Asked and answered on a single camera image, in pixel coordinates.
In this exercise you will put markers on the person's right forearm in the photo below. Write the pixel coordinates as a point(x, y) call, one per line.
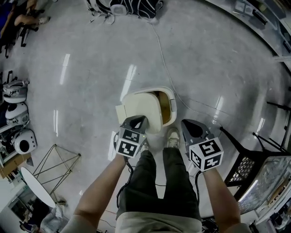
point(220, 198)

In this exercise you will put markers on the person's left forearm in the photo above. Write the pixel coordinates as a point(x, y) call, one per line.
point(102, 188)

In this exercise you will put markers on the black metal mesh cart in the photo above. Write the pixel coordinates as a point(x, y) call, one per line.
point(245, 166)

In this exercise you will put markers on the cardboard box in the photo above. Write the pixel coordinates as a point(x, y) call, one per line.
point(13, 166)

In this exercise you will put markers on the row of clear storage bins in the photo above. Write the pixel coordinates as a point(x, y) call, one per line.
point(254, 11)

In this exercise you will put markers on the white round pod backpack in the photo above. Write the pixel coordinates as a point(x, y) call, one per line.
point(25, 142)

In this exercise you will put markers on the person's right shoe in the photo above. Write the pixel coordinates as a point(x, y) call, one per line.
point(173, 137)

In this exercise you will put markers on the person's shoe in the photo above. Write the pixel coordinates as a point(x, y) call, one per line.
point(144, 148)
point(173, 137)

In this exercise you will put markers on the white shelving unit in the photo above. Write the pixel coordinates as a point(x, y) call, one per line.
point(270, 25)

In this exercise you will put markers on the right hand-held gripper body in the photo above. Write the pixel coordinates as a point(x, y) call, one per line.
point(205, 151)

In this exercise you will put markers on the person's beige shirt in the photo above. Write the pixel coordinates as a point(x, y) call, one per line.
point(157, 224)

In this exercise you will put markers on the beige plastic trash bin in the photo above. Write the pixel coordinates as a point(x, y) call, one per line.
point(173, 107)

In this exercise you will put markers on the person's dark trousers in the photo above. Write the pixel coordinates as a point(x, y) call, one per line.
point(159, 182)

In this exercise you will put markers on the black tripod stand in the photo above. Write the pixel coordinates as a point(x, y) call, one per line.
point(277, 127)

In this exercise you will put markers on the person's left shoe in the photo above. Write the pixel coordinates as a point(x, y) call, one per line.
point(144, 148)

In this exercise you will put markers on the black office chair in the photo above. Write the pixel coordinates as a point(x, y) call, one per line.
point(18, 38)

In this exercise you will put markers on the black white patterned backpack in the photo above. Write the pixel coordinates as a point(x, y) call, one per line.
point(138, 8)

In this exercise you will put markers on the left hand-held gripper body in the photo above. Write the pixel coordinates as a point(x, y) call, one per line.
point(130, 141)

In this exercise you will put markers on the white round side table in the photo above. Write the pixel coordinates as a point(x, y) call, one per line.
point(37, 186)

